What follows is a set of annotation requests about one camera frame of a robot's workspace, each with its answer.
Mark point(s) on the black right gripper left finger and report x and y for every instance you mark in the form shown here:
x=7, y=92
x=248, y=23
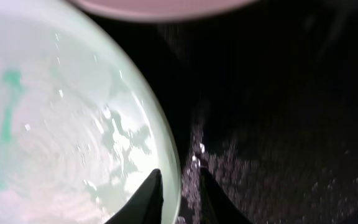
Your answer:
x=145, y=206

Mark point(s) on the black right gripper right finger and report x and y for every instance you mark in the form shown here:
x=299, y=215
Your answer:
x=216, y=207

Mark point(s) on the pale green plate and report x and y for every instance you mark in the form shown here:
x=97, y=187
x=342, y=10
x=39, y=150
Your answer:
x=80, y=127

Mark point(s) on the round black tray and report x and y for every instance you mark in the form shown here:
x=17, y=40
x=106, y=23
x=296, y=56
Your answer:
x=266, y=99

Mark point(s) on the white plate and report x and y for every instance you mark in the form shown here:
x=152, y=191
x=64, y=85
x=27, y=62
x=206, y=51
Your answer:
x=159, y=10

